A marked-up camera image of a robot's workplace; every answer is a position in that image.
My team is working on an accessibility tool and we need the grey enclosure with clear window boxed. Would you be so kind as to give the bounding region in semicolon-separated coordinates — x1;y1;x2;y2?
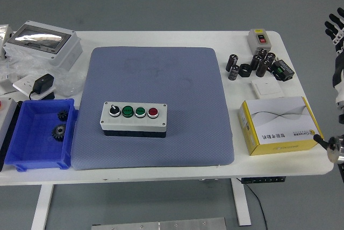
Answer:
3;20;83;71

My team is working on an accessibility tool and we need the grey box with red button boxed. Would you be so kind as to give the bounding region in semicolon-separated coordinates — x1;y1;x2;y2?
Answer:
0;97;18;150

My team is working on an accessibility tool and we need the silver metal plate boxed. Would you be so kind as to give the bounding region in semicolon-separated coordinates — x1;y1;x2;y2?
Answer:
91;217;227;230

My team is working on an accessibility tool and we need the silver white device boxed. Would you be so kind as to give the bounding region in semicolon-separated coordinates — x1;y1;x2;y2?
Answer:
0;24;14;60

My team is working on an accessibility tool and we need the black hex nut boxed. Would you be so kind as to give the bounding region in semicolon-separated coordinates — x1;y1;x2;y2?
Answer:
239;63;253;78

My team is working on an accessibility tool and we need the clear plastic bag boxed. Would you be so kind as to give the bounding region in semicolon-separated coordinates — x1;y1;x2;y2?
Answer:
0;49;84;98

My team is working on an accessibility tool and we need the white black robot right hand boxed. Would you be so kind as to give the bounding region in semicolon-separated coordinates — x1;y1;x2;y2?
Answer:
324;6;344;110

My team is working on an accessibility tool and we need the black module with green terminal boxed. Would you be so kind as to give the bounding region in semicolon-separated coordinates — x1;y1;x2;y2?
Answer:
271;59;296;82

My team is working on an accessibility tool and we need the white yellow cardboard box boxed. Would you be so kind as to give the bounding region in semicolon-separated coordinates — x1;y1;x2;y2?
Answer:
238;96;325;157

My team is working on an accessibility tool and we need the large black gear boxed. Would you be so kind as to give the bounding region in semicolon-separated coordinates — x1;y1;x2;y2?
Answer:
51;123;67;142

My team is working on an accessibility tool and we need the blue plastic bin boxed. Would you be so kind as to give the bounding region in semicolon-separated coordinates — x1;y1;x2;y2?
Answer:
4;98;79;172

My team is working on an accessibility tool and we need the white wall switch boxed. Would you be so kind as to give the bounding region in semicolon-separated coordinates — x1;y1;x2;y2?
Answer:
251;78;285;99

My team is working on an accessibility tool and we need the white wall socket plate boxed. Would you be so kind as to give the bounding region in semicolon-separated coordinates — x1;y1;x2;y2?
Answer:
12;74;56;99

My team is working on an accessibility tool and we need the grey four-button control box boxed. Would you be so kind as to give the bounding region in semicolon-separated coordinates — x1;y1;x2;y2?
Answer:
99;101;168;138

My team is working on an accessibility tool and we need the black table control panel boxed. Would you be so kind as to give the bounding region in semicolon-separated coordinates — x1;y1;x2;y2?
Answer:
241;176;286;184

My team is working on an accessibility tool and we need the white table leg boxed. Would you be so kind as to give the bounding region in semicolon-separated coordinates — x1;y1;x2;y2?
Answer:
31;184;54;230
231;178;252;227

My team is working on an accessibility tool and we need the grey-blue fabric mat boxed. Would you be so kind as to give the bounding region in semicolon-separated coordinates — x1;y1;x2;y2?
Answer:
71;46;234;171

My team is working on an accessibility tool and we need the black power adapter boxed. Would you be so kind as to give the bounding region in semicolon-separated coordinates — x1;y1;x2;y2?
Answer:
28;73;56;100

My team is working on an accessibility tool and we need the grey push-button switch box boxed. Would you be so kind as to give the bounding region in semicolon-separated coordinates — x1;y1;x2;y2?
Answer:
247;28;272;56

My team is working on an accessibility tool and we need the black cable under table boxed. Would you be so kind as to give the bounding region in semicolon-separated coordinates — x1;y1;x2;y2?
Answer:
243;183;268;230

